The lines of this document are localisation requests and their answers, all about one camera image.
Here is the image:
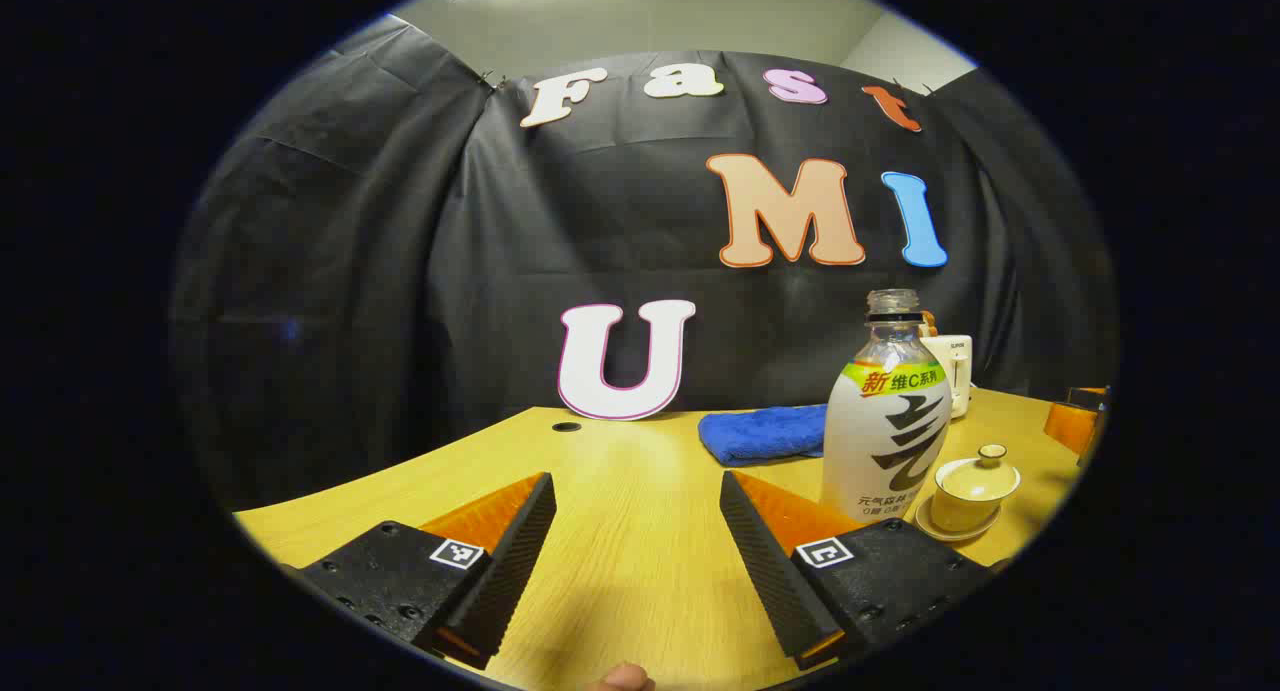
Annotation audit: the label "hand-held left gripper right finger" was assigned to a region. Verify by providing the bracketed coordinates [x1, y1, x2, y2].
[719, 470, 996, 672]

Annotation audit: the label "blue towel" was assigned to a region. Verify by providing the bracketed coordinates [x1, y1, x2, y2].
[698, 403, 831, 468]

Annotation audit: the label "cream saucer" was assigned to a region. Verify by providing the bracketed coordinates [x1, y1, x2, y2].
[915, 496, 1003, 543]

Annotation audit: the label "white toaster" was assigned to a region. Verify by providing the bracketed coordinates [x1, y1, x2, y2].
[920, 334, 974, 419]

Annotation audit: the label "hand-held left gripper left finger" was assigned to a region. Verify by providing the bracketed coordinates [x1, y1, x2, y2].
[300, 471, 558, 670]

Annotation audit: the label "clear water bottle white label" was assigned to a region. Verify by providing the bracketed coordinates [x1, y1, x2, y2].
[822, 288, 953, 525]

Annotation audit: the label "black backdrop cloth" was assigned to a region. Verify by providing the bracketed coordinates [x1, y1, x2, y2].
[170, 16, 1119, 512]

